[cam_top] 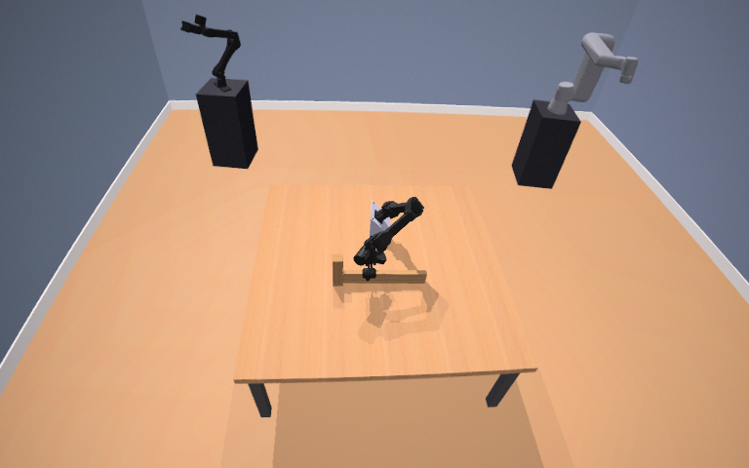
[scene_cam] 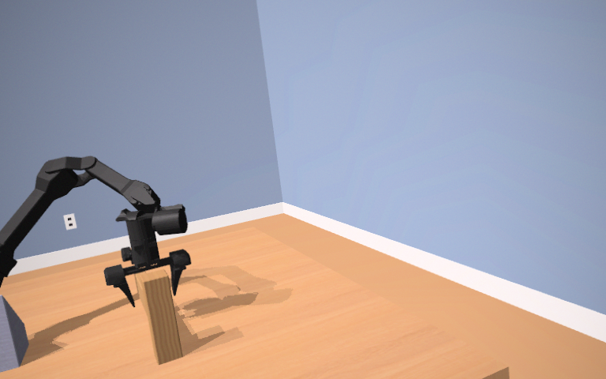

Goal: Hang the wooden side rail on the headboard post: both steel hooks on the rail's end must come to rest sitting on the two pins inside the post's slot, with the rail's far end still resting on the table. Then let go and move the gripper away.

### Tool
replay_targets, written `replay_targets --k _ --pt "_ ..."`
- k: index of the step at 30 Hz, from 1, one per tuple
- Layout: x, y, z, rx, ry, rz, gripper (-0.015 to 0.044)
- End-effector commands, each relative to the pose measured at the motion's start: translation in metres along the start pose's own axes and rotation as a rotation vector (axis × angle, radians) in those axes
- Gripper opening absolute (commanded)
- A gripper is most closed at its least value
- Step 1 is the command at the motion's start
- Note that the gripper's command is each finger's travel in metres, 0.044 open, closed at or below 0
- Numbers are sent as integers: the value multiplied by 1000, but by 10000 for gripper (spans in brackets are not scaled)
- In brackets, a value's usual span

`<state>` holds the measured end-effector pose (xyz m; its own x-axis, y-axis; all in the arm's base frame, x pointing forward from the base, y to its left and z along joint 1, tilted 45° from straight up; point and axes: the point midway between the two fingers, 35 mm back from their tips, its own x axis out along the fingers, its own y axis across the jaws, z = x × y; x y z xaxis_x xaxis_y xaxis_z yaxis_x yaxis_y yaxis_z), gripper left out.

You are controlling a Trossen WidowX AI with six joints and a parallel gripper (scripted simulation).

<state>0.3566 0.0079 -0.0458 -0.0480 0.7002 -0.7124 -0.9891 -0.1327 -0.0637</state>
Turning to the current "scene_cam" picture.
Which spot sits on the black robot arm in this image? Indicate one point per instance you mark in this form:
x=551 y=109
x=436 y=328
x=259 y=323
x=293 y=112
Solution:
x=57 y=178

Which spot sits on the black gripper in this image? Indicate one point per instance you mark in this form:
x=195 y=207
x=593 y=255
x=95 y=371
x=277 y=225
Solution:
x=145 y=254

